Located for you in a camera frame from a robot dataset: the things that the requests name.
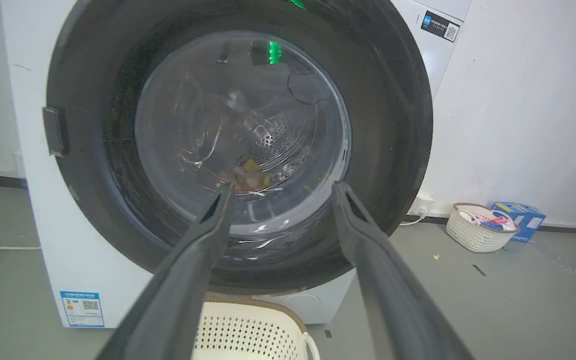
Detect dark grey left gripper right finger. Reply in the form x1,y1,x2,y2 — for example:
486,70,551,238
331,181,474,360

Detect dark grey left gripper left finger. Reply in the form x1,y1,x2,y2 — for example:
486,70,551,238
96,183,236,360

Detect round black washing machine door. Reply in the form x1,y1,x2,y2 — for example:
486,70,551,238
43,0,434,296

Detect white washing machine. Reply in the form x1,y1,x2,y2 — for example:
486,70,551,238
1,0,472,329

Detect cream perforated laundry basket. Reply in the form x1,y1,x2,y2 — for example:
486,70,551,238
191,293,321,360

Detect blue energy label sticker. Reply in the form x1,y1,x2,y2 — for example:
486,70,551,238
60,291,105,328

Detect small white basket with clothes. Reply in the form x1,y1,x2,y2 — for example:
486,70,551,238
445,202,520,253

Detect colourful clothes inside drum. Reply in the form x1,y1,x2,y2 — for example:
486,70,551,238
228,158,271,195

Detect blue cardboard box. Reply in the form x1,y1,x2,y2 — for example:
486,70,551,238
491,201,547,244

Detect black QR code sticker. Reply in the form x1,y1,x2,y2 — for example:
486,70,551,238
420,10,461,43

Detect white wall socket with cord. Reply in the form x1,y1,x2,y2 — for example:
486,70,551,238
399,195,436,227

